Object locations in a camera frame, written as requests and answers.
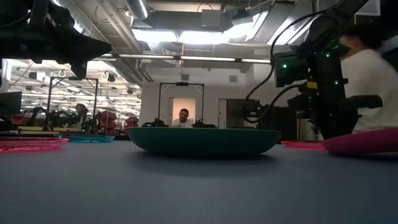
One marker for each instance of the dark monitor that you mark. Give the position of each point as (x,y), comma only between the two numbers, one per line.
(11,103)

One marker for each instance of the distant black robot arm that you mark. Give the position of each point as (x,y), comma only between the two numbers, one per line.
(203,124)
(155,123)

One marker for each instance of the black workstation frame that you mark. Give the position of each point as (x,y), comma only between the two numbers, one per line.
(160,102)
(49,102)

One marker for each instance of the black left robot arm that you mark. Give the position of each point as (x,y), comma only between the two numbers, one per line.
(15,12)

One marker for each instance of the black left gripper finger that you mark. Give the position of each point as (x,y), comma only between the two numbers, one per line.
(88,46)
(78,70)

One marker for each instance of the seated person facing camera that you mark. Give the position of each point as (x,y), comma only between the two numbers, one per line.
(183,119)

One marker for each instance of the red background equipment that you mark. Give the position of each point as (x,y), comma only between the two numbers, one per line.
(109,119)

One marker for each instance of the person in white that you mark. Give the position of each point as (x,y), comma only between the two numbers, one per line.
(373,81)

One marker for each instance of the person at distant workstation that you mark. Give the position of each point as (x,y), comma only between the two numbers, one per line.
(81,112)

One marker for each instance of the dark cabinet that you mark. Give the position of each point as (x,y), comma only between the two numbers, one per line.
(280,121)

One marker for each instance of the clear blue plastic plate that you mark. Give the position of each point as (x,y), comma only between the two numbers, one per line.
(90,138)

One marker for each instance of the clear pink plastic plate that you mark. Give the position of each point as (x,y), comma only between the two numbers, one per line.
(31,144)

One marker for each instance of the distant workstation table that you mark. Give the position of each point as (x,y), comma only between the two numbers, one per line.
(31,130)

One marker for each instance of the magenta plastic plate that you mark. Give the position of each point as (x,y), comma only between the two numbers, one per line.
(367,143)

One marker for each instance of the silver ceiling duct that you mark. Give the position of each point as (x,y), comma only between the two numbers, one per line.
(138,8)

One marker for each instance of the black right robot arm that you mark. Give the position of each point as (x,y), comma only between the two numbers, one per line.
(326,77)

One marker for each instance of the small clear red plastic plate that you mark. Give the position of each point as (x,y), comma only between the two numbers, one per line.
(301,145)

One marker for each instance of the ceiling light tube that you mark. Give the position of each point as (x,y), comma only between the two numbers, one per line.
(255,61)
(207,58)
(146,56)

